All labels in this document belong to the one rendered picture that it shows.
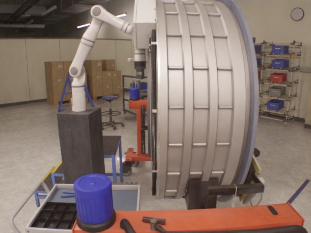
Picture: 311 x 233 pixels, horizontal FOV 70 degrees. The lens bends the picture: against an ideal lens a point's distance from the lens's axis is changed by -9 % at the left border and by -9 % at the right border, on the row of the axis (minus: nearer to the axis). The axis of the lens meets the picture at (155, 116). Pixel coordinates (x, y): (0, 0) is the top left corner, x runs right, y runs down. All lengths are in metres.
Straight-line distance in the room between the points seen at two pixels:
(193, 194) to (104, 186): 0.73
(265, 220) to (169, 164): 0.57
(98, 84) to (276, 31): 5.85
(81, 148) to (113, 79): 7.38
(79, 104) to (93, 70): 6.90
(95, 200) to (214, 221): 0.38
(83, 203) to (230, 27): 1.06
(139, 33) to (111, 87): 7.69
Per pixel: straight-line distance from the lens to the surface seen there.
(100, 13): 1.65
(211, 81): 1.14
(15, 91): 9.01
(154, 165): 1.24
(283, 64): 5.94
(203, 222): 0.82
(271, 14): 6.97
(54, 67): 8.10
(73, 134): 1.74
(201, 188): 1.36
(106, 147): 2.44
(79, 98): 1.75
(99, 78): 8.75
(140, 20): 1.34
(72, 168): 1.85
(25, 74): 9.04
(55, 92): 8.15
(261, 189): 1.25
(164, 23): 1.27
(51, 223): 1.38
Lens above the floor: 1.47
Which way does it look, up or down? 14 degrees down
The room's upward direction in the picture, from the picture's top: straight up
